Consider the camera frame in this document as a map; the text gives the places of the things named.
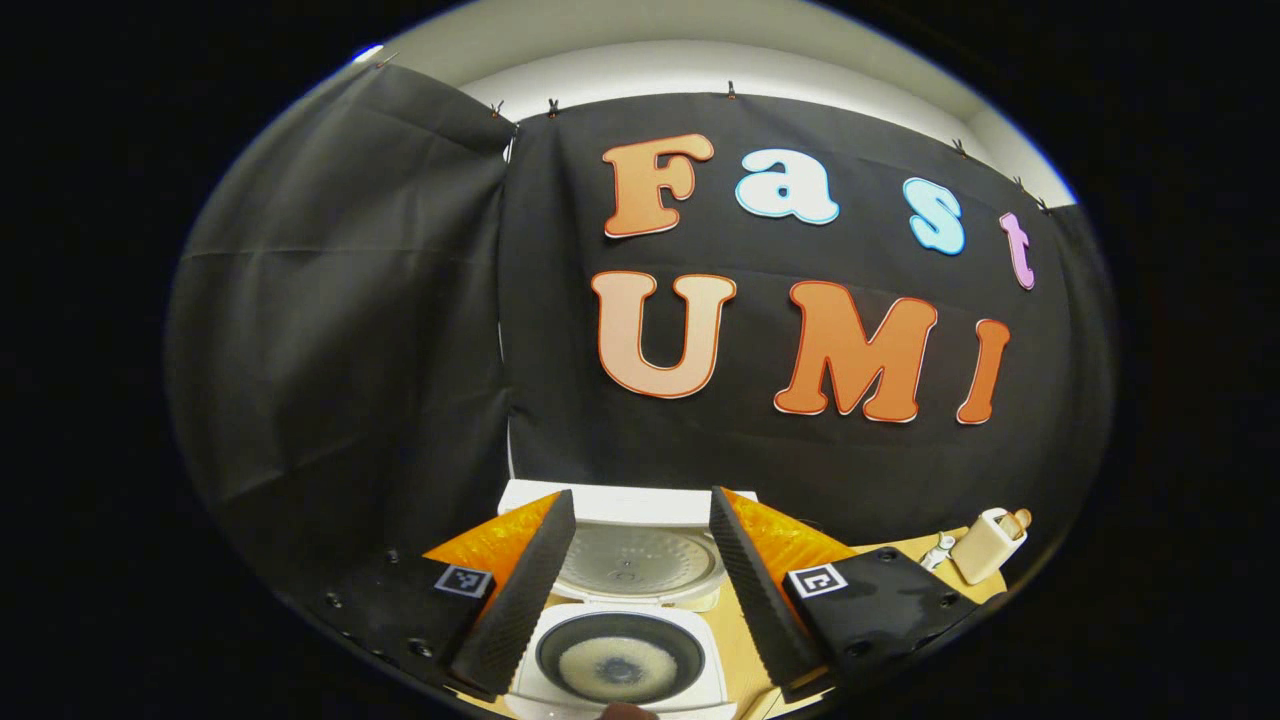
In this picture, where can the black backdrop cloth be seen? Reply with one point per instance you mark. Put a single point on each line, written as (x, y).
(380, 330)

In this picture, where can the dark wooden spoon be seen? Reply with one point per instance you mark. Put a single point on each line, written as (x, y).
(628, 712)

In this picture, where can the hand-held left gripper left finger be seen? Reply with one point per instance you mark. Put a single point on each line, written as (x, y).
(530, 590)

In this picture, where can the small white rice portion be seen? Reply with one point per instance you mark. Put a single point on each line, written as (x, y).
(590, 665)

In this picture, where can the white rice cooker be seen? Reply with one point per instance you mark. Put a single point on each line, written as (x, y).
(640, 560)

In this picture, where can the toast bread slice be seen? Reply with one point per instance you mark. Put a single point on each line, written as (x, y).
(1018, 521)

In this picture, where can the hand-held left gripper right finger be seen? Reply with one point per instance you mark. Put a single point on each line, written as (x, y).
(750, 590)

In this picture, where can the white drink bottle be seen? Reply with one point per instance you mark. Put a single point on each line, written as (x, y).
(940, 552)

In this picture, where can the cream toaster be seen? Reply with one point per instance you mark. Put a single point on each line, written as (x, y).
(980, 548)

